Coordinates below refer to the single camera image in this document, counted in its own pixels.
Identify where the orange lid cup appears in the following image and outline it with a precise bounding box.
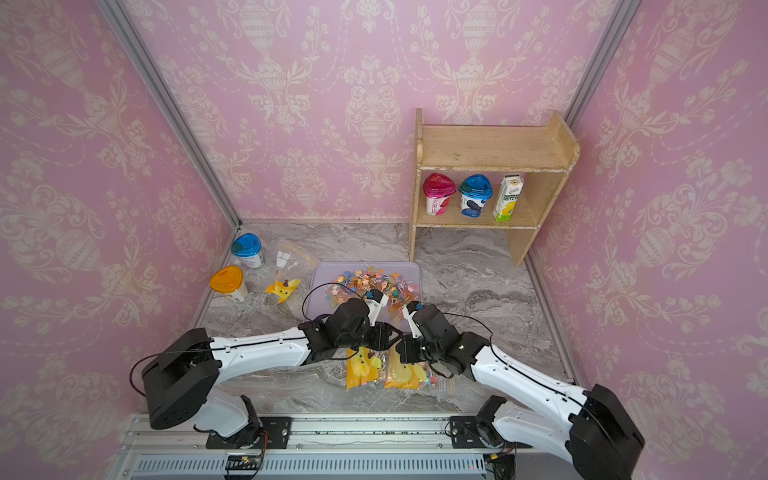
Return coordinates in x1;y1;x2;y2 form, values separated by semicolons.
209;265;248;302

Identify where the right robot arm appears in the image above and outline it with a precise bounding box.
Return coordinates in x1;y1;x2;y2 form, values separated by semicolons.
397;301;645;479

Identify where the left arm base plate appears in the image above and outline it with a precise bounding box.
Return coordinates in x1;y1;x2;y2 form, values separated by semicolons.
205;416;293;450

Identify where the wooden shelf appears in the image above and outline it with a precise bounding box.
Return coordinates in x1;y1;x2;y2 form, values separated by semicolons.
407;108;581;268

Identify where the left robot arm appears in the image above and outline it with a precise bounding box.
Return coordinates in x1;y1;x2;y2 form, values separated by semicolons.
141;294;402;449

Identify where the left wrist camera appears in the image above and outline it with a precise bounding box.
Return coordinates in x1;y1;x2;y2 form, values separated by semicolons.
364;289;389;327

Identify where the green white carton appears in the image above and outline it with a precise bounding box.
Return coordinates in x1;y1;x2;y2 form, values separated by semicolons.
493;175;524;222

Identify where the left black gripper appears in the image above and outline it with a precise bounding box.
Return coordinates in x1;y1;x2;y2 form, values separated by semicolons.
338;321;407;352

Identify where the lilac plastic tray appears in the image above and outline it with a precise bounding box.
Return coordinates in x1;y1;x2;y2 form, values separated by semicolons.
303;262;422;332

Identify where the blue lid cup on shelf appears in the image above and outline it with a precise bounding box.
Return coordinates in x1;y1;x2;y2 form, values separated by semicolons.
459;174;493;218

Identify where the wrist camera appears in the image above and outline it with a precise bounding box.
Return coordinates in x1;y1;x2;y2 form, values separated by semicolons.
401;300;422;339
364;289;389;327

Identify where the pile of colourful candies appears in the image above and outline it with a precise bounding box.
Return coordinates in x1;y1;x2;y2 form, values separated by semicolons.
324;267;421;321

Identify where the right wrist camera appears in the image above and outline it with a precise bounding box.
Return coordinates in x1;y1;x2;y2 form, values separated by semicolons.
401;300;422;339

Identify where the aluminium rail frame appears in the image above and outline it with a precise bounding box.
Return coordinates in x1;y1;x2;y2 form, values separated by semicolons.
106;412;584;479

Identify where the blue lid cup on table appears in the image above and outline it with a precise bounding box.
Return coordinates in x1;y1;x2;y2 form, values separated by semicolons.
230;233;264;269

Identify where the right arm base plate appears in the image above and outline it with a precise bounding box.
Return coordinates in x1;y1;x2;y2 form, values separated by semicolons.
443;416;532;453

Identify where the candy ziploc bag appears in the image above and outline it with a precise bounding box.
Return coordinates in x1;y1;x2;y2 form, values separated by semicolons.
384;347;456;395
346;347;384;390
252;239;319;318

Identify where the pink lid cup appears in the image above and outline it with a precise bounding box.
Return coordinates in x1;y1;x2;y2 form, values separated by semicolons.
423;173;456;216

